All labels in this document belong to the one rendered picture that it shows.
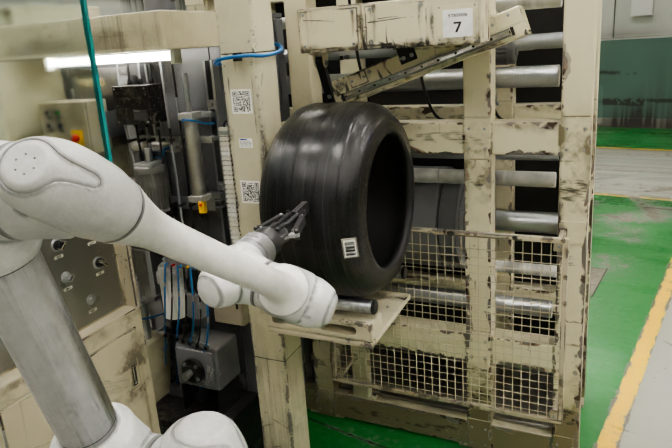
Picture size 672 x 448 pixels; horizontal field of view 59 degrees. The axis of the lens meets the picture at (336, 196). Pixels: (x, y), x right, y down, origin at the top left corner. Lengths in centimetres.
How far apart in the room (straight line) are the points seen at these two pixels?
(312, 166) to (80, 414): 85
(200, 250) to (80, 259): 90
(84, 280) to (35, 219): 111
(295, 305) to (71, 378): 41
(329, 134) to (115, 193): 92
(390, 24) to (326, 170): 57
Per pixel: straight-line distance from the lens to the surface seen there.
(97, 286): 195
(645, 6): 1076
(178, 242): 101
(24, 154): 78
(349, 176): 158
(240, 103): 190
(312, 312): 120
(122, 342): 200
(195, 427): 115
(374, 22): 196
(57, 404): 110
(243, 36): 187
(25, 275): 96
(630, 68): 1080
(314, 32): 204
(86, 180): 79
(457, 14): 188
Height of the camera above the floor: 167
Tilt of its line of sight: 15 degrees down
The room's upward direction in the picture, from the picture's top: 4 degrees counter-clockwise
